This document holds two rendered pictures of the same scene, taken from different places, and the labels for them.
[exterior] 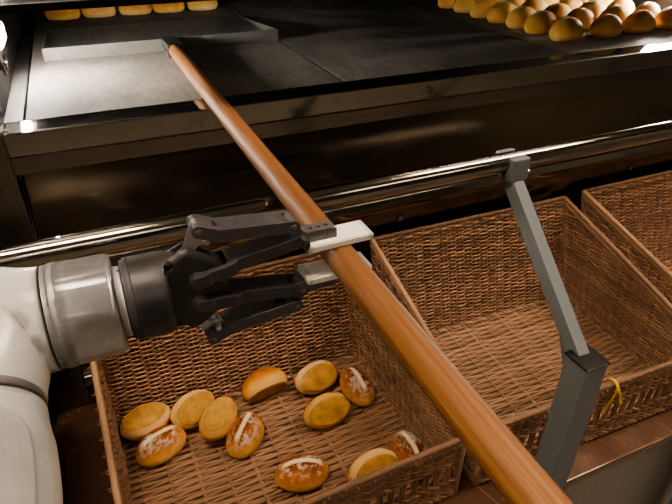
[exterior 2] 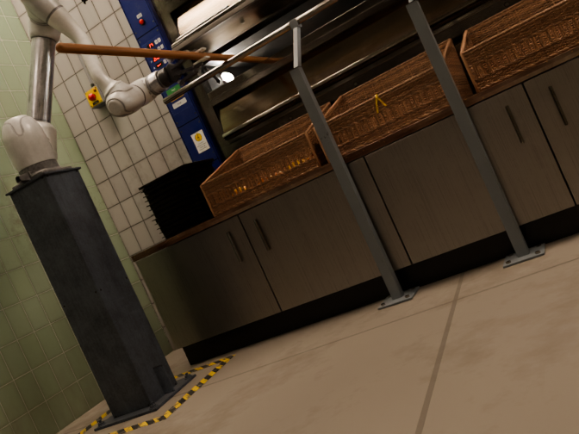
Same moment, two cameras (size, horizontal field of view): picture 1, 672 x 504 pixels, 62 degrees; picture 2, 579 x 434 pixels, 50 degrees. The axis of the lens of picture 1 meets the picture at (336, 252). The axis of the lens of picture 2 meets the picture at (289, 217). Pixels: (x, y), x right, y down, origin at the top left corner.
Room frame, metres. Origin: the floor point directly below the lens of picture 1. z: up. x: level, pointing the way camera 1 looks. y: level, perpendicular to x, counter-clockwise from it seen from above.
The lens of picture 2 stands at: (-1.11, -1.95, 0.51)
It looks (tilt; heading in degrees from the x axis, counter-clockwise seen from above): 1 degrees down; 49
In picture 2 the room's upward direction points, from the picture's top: 24 degrees counter-clockwise
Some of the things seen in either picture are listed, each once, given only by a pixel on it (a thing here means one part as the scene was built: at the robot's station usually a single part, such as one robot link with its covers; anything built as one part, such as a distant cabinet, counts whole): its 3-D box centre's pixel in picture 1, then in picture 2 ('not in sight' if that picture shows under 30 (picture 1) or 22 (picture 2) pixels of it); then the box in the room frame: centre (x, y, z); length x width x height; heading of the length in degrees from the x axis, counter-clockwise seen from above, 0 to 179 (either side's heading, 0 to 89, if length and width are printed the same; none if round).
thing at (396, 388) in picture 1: (267, 398); (273, 157); (0.72, 0.13, 0.72); 0.56 x 0.49 x 0.28; 115
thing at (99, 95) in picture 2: not in sight; (97, 96); (0.57, 1.06, 1.46); 0.10 x 0.07 x 0.10; 113
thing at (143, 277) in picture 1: (176, 288); (171, 74); (0.41, 0.14, 1.20); 0.09 x 0.07 x 0.08; 114
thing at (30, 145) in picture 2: not in sight; (27, 143); (-0.12, 0.51, 1.17); 0.18 x 0.16 x 0.22; 63
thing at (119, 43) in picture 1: (157, 30); not in sight; (1.56, 0.47, 1.19); 0.55 x 0.36 x 0.03; 113
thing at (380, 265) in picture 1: (526, 317); (391, 98); (0.96, -0.42, 0.72); 0.56 x 0.49 x 0.28; 112
